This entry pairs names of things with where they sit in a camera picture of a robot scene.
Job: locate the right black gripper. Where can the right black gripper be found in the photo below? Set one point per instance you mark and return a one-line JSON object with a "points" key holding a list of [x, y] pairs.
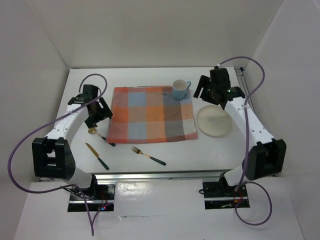
{"points": [[203, 82]]}

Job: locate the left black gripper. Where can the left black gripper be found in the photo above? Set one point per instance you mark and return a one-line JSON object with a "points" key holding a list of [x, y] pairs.
{"points": [[104, 113]]}

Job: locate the cream ceramic plate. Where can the cream ceramic plate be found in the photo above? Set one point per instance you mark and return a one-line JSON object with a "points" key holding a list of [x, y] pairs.
{"points": [[213, 121]]}

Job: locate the light blue mug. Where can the light blue mug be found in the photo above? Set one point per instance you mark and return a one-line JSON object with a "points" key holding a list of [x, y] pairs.
{"points": [[180, 88]]}

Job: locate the orange blue checkered cloth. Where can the orange blue checkered cloth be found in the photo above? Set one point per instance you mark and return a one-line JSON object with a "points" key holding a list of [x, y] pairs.
{"points": [[149, 115]]}

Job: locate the gold fork green handle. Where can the gold fork green handle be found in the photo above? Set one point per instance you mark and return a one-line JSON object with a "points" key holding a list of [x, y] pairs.
{"points": [[139, 152]]}

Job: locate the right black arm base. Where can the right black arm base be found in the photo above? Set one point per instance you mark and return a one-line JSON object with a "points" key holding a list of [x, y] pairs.
{"points": [[216, 198]]}

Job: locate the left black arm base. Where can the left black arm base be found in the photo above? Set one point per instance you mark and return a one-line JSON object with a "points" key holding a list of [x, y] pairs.
{"points": [[102, 200]]}

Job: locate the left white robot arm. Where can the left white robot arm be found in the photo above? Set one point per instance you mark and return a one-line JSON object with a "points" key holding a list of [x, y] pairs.
{"points": [[52, 155]]}

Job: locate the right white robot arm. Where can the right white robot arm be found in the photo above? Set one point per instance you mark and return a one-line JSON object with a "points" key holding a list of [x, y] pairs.
{"points": [[264, 154]]}

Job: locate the gold spoon green handle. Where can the gold spoon green handle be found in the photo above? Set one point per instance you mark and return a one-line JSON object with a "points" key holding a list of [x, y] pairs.
{"points": [[93, 131]]}

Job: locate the gold knife green handle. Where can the gold knife green handle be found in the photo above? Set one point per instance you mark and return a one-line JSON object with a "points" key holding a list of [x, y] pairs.
{"points": [[97, 156]]}

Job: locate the aluminium front rail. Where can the aluminium front rail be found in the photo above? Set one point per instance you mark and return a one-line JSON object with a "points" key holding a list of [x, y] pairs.
{"points": [[150, 175]]}

